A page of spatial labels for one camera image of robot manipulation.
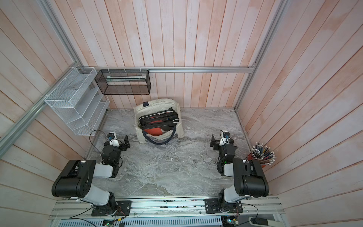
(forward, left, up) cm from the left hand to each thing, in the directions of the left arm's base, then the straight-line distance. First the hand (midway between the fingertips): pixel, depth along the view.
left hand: (121, 137), depth 92 cm
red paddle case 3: (+6, -29, +7) cm, 31 cm away
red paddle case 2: (+11, -31, +7) cm, 33 cm away
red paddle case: (+2, -22, +4) cm, 23 cm away
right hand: (+2, -66, +2) cm, 66 cm away
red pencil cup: (-16, -84, +10) cm, 86 cm away
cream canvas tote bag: (+18, -22, +12) cm, 31 cm away
